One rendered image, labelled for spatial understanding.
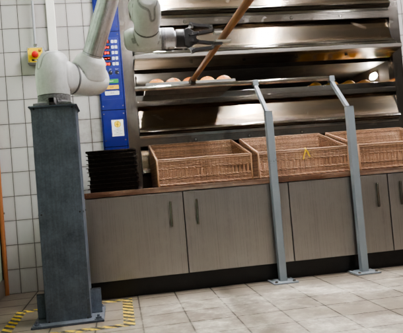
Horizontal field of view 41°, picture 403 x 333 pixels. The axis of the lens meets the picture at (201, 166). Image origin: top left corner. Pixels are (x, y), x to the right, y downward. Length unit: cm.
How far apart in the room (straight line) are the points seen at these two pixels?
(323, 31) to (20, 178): 224
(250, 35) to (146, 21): 169
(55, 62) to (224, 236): 128
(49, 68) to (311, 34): 193
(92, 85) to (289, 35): 158
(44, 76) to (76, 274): 93
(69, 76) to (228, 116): 129
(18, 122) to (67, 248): 123
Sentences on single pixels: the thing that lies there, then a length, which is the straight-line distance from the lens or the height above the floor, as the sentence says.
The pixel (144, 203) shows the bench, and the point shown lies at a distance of 298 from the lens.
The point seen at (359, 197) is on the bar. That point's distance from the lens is 321.
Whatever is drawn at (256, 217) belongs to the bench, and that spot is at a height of 37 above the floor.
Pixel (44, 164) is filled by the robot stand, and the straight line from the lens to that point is 259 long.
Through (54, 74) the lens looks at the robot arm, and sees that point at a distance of 266.
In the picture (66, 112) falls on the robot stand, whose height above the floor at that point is 96.
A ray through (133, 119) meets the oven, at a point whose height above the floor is 103.
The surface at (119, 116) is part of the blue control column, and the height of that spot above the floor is 105.
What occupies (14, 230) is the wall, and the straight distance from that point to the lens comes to 358.
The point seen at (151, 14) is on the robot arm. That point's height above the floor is 124.
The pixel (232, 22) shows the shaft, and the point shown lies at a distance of 214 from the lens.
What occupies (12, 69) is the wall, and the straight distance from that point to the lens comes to 366.
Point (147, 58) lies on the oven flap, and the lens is 347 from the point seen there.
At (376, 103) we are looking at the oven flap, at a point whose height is 103.
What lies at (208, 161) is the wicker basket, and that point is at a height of 70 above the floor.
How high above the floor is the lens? 58
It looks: 2 degrees up
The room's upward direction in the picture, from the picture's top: 5 degrees counter-clockwise
